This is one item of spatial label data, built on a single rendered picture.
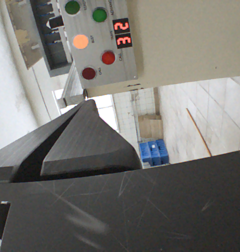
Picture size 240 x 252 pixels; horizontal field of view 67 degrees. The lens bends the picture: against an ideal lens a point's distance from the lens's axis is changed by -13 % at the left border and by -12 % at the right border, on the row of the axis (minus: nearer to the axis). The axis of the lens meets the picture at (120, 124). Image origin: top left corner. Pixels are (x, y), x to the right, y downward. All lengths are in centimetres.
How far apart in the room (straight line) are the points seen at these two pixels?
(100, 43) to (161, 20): 15
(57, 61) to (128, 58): 93
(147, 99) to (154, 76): 426
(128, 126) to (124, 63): 464
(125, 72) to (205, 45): 22
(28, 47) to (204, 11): 107
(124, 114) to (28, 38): 388
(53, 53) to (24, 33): 23
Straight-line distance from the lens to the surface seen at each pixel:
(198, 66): 57
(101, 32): 46
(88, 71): 49
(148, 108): 491
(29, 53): 136
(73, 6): 45
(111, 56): 46
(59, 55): 135
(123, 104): 478
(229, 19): 57
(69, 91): 55
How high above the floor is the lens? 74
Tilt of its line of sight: 3 degrees up
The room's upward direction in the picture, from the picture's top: 100 degrees counter-clockwise
